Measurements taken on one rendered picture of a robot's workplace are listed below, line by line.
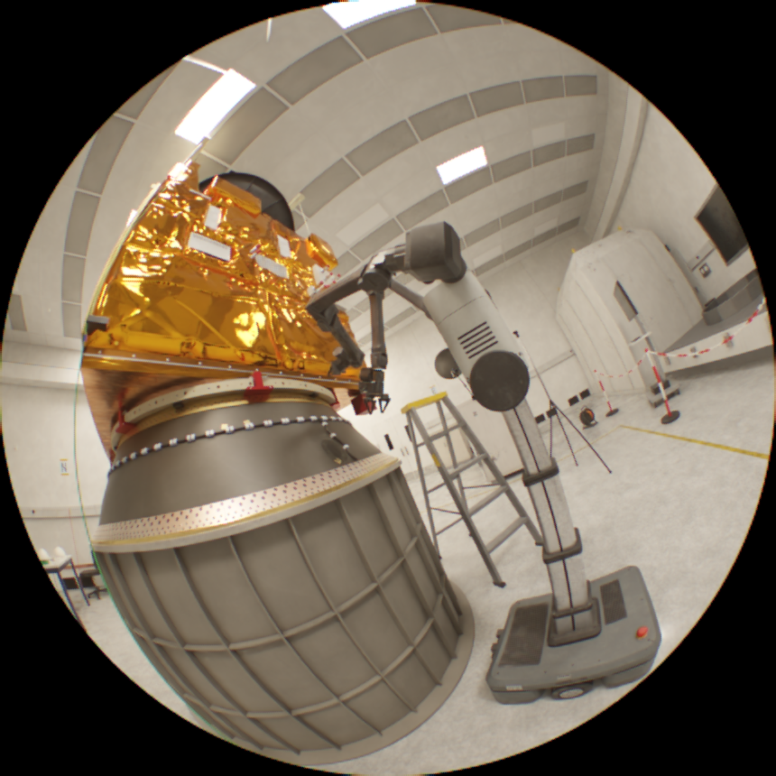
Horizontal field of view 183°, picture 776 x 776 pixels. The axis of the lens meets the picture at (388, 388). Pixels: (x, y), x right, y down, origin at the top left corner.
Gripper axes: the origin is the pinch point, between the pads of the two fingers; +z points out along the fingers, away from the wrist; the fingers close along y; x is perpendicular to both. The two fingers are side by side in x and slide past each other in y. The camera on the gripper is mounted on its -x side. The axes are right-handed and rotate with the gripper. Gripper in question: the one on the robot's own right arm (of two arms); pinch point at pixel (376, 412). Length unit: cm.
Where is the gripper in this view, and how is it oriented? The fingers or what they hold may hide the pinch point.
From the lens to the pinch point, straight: 116.9
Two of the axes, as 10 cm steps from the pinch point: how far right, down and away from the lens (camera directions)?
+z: -0.6, 10.0, 0.3
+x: 8.4, 0.6, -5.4
